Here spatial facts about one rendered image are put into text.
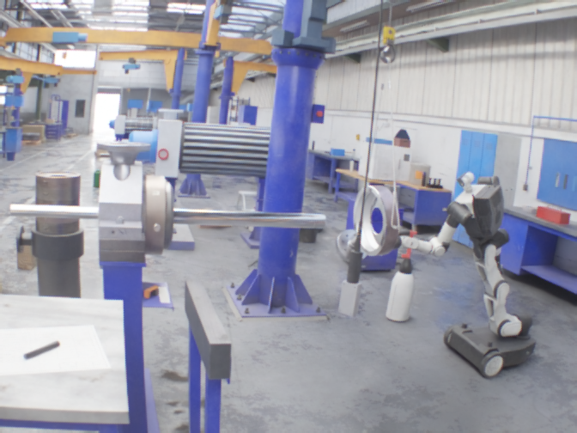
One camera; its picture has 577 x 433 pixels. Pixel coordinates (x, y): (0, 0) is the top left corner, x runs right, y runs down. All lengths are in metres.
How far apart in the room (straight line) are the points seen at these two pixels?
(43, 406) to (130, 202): 1.12
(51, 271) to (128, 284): 1.75
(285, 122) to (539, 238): 3.65
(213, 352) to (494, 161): 5.80
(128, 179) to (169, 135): 3.60
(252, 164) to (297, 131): 2.09
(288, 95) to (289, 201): 0.84
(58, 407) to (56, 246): 2.50
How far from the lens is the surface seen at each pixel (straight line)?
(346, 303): 1.83
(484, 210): 3.18
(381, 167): 8.98
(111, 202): 2.10
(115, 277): 2.06
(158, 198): 2.19
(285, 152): 3.96
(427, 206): 8.22
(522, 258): 6.15
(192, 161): 5.86
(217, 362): 1.63
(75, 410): 1.24
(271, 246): 4.09
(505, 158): 7.08
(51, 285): 3.80
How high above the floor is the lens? 1.57
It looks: 11 degrees down
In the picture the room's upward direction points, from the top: 6 degrees clockwise
